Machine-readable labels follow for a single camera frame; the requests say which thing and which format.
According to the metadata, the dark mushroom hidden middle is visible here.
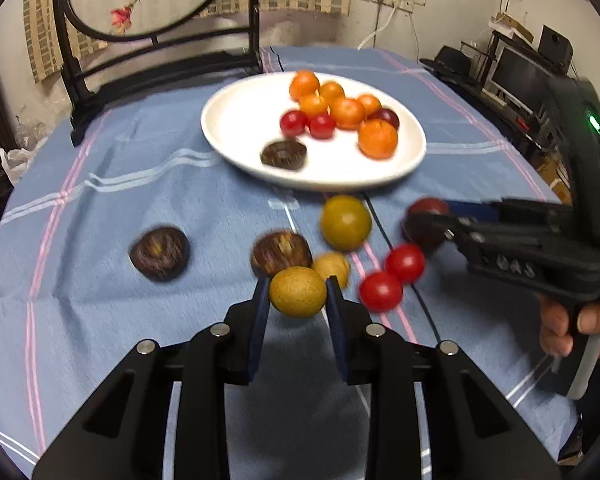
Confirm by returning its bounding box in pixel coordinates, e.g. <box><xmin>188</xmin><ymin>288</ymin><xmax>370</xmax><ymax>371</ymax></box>
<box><xmin>250</xmin><ymin>230</ymin><xmax>313</xmax><ymax>278</ymax></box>

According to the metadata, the small tan round fruit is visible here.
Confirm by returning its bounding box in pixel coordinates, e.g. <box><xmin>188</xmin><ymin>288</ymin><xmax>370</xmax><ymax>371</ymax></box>
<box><xmin>311</xmin><ymin>252</ymin><xmax>352</xmax><ymax>291</ymax></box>
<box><xmin>269</xmin><ymin>266</ymin><xmax>328</xmax><ymax>319</ymax></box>

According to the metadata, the green-yellow round citrus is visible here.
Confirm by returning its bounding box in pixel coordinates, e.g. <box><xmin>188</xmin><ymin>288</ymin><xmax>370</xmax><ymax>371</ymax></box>
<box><xmin>320</xmin><ymin>195</ymin><xmax>373</xmax><ymax>253</ymax></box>

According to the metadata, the black speaker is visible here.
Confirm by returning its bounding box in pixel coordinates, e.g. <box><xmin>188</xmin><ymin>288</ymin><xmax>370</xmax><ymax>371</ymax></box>
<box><xmin>537</xmin><ymin>25</ymin><xmax>575</xmax><ymax>73</ymax></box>

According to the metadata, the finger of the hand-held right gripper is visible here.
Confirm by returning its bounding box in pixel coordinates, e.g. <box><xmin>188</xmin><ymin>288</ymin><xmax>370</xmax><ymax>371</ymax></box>
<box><xmin>446</xmin><ymin>198</ymin><xmax>575</xmax><ymax>227</ymax></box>
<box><xmin>403</xmin><ymin>211</ymin><xmax>481</xmax><ymax>258</ymax></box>

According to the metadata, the large orange mandarin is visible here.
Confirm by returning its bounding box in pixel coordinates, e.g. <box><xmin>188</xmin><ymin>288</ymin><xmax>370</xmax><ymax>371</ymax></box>
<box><xmin>357</xmin><ymin>118</ymin><xmax>399</xmax><ymax>161</ymax></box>

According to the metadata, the dark mushroom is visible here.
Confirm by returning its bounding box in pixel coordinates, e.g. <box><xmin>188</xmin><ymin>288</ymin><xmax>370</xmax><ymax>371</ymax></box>
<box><xmin>129</xmin><ymin>226</ymin><xmax>191</xmax><ymax>282</ymax></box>
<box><xmin>259</xmin><ymin>140</ymin><xmax>308</xmax><ymax>171</ymax></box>

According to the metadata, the red cherry tomato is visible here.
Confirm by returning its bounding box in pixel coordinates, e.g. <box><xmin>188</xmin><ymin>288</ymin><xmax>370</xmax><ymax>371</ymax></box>
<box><xmin>279</xmin><ymin>110</ymin><xmax>309</xmax><ymax>138</ymax></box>
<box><xmin>309</xmin><ymin>113</ymin><xmax>337</xmax><ymax>140</ymax></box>
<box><xmin>358</xmin><ymin>271</ymin><xmax>404</xmax><ymax>313</ymax></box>
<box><xmin>384</xmin><ymin>242</ymin><xmax>427</xmax><ymax>285</ymax></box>

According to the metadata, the white plastic bag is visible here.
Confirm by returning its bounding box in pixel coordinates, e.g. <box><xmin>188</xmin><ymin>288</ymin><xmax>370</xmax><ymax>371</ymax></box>
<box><xmin>0</xmin><ymin>137</ymin><xmax>46</xmax><ymax>186</ymax></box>

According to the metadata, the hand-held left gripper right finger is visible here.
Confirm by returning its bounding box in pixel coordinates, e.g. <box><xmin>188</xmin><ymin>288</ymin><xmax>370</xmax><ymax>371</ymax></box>
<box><xmin>325</xmin><ymin>276</ymin><xmax>563</xmax><ymax>480</ymax></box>

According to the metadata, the computer monitor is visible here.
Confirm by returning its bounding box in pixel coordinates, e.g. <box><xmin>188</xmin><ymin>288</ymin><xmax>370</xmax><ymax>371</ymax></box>
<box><xmin>490</xmin><ymin>46</ymin><xmax>551</xmax><ymax>111</ymax></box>

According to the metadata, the flat cardboard piece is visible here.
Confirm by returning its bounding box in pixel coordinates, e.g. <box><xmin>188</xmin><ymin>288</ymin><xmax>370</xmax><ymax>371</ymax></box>
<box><xmin>490</xmin><ymin>11</ymin><xmax>535</xmax><ymax>43</ymax></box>

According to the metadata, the black hat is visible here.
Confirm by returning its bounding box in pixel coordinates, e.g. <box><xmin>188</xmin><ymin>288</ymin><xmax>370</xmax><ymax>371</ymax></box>
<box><xmin>420</xmin><ymin>46</ymin><xmax>481</xmax><ymax>86</ymax></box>

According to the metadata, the person's right hand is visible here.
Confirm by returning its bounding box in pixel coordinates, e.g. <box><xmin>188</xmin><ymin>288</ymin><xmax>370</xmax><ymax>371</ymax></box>
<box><xmin>538</xmin><ymin>294</ymin><xmax>600</xmax><ymax>360</ymax></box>

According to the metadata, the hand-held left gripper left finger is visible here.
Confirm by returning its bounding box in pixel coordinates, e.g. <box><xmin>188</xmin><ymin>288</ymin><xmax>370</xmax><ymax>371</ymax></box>
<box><xmin>32</xmin><ymin>276</ymin><xmax>272</xmax><ymax>480</ymax></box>

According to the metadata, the dark red plum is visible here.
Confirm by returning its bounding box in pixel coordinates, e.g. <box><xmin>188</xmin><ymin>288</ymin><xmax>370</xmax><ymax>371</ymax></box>
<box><xmin>375</xmin><ymin>108</ymin><xmax>401</xmax><ymax>132</ymax></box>
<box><xmin>401</xmin><ymin>197</ymin><xmax>451</xmax><ymax>256</ymax></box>

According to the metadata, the white power cable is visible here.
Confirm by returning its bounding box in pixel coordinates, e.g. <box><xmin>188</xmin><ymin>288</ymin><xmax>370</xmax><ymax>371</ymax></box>
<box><xmin>357</xmin><ymin>7</ymin><xmax>396</xmax><ymax>51</ymax></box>

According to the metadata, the white oval plate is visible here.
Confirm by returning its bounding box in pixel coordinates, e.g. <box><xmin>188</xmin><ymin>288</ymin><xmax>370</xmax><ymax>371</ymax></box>
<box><xmin>200</xmin><ymin>72</ymin><xmax>427</xmax><ymax>192</ymax></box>

